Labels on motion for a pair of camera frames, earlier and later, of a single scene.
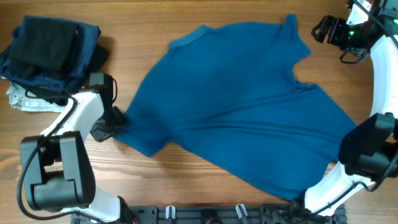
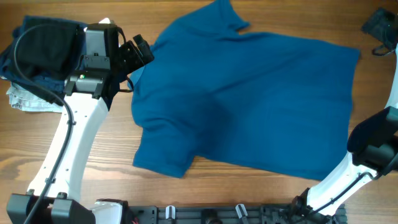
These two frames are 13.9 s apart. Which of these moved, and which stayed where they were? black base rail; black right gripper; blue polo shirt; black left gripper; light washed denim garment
Moved: black right gripper; black left gripper; blue polo shirt
Stayed: black base rail; light washed denim garment
